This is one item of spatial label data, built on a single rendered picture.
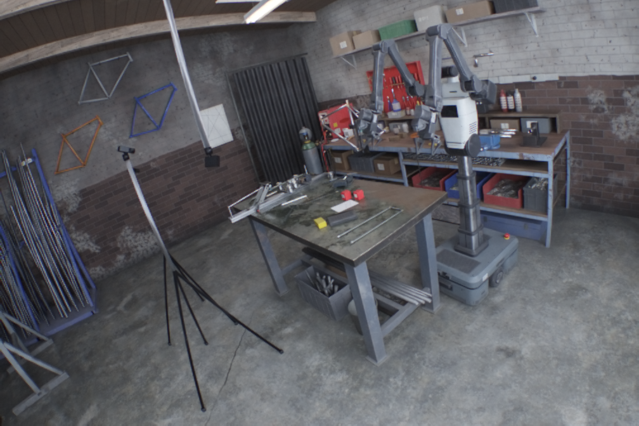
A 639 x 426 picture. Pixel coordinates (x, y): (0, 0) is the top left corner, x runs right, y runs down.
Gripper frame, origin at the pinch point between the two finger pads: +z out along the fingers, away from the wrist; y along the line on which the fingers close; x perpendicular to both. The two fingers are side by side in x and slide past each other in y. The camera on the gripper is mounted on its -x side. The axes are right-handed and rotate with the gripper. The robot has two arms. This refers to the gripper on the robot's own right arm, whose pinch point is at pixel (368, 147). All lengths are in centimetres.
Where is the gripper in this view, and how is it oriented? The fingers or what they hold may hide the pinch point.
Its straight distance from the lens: 191.6
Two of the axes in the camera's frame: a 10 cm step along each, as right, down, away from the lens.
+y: 4.9, 1.5, -8.6
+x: 8.5, 1.4, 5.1
